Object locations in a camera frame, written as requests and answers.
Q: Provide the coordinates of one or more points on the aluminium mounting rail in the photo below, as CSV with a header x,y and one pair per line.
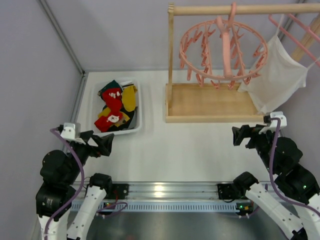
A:
x,y
175,191

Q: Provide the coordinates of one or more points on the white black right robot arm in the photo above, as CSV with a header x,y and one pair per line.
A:
x,y
291,182

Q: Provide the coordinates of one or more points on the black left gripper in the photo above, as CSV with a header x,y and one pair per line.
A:
x,y
90,144

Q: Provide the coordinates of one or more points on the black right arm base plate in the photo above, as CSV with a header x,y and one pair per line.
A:
x,y
227,192

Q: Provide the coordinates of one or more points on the white slotted cable duct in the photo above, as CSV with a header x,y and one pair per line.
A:
x,y
176,207

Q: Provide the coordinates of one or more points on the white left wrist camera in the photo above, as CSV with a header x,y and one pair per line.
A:
x,y
71,132

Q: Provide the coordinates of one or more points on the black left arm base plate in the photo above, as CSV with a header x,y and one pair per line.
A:
x,y
119,191

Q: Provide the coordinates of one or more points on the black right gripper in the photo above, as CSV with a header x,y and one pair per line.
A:
x,y
251,136

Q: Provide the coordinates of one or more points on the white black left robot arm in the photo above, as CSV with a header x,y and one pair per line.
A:
x,y
63,179

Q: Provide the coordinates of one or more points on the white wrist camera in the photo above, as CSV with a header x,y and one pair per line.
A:
x,y
71,132
272,121

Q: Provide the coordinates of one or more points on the pink round clip hanger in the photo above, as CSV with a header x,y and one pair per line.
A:
x,y
230,32

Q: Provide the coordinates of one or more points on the yellow bear pattern sock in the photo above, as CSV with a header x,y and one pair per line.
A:
x,y
129,98

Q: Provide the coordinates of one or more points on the wooden clothes rack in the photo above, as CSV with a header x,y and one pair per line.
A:
x,y
191,103

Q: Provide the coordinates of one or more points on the pink clothes hanger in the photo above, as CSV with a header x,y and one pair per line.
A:
x,y
305,37

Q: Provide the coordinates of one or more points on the black sock in basket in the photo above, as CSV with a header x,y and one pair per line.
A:
x,y
131,121

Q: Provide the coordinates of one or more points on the white plastic basket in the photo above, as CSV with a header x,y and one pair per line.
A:
x,y
97,104

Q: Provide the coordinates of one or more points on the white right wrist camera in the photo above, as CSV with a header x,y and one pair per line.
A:
x,y
272,121

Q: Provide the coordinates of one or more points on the red sock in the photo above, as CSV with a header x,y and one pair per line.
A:
x,y
113,99
104,122

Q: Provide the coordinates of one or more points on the white black striped sock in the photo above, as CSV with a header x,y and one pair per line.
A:
x,y
125,84

